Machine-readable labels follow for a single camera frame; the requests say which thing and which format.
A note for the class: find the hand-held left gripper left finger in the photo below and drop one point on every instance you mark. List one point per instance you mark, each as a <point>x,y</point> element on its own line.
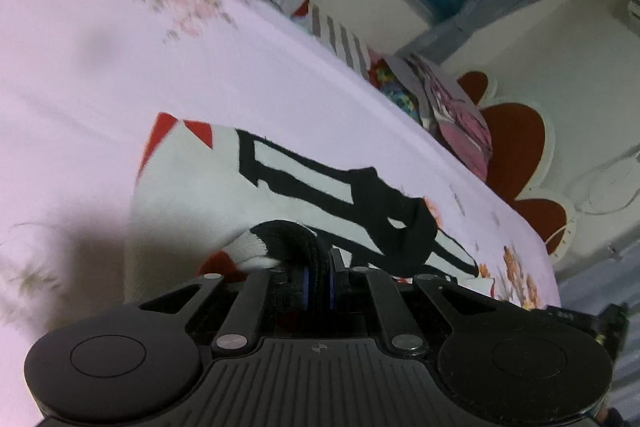
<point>306,288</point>

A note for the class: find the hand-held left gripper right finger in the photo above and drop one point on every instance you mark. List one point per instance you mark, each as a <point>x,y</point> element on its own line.
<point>334,283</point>

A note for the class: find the striped knit sweater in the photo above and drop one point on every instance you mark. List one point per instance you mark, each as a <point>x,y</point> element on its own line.
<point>200,187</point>

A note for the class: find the stack of pink folded clothes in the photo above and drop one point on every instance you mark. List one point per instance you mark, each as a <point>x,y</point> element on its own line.
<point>455,117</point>

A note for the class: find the red scalloped headboard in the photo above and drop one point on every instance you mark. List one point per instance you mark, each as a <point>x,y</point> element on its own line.
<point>515,147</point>

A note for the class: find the grey striped pillow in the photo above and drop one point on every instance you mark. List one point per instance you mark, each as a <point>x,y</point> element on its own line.
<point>340,39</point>

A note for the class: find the white air conditioner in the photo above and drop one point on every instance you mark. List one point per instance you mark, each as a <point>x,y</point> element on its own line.
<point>635,7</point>

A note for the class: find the pink floral bed sheet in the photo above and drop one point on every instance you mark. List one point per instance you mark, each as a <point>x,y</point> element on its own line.
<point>75,57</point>

